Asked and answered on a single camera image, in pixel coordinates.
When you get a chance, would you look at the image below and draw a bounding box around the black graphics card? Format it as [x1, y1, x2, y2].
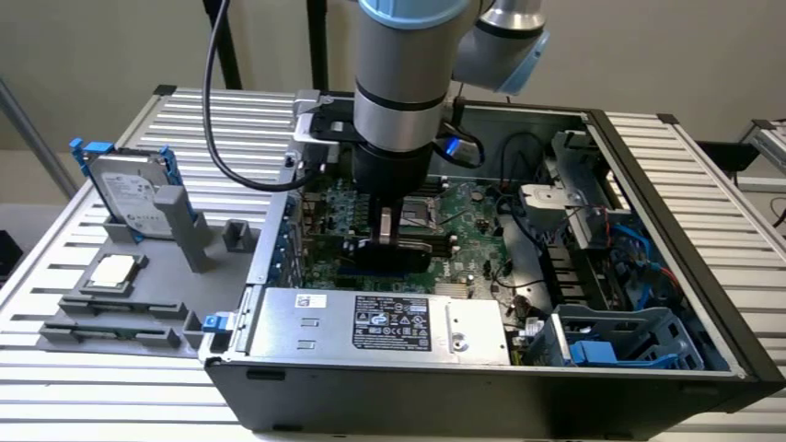
[350, 236, 432, 281]

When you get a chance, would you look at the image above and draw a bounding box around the grey metal pole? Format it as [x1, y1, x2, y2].
[0, 76, 79, 200]

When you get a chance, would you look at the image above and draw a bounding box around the silver power supply unit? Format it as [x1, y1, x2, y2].
[242, 286, 514, 368]

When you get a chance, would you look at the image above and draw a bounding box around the silver CPU chip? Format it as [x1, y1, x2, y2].
[83, 254, 146, 290]

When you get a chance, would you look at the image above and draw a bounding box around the CPU socket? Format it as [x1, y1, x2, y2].
[397, 194, 444, 230]

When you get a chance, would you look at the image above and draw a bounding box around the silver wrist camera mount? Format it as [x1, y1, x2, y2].
[289, 88, 358, 150]

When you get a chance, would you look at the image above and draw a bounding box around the grey fan shroud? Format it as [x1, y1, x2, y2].
[516, 182, 577, 218]

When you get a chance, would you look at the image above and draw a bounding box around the black box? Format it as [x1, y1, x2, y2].
[0, 229, 23, 278]

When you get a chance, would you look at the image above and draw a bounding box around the blue lit cable connector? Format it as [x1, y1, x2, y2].
[438, 134, 481, 168]

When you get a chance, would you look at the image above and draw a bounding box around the black wire in case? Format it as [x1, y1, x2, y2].
[497, 132, 548, 188]

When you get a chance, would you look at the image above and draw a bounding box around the metal drive cage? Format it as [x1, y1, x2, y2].
[544, 130, 635, 250]

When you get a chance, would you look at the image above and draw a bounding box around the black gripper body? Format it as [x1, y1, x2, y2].
[349, 141, 438, 214]

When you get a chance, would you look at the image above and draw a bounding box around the blue data wire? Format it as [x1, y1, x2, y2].
[611, 224, 671, 289]

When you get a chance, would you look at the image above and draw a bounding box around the black open PC case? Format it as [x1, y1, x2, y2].
[201, 101, 786, 435]

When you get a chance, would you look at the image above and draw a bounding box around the red wire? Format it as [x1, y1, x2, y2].
[648, 264, 684, 297]

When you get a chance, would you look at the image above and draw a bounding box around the black stand pole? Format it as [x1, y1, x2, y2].
[216, 0, 245, 91]
[304, 0, 330, 91]

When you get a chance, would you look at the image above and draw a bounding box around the grey parts rack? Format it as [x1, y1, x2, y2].
[38, 185, 272, 361]

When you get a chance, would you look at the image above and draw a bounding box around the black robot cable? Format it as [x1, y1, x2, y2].
[201, 0, 309, 193]

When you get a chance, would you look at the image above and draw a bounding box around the hard disk with blue bracket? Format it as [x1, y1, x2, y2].
[69, 137, 186, 242]

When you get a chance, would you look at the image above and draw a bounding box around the grey blue disk bay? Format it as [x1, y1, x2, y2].
[528, 302, 705, 370]

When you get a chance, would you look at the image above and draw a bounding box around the green motherboard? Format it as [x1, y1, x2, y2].
[292, 175, 512, 301]

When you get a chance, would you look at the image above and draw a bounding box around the blue case latch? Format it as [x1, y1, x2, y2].
[204, 311, 233, 336]

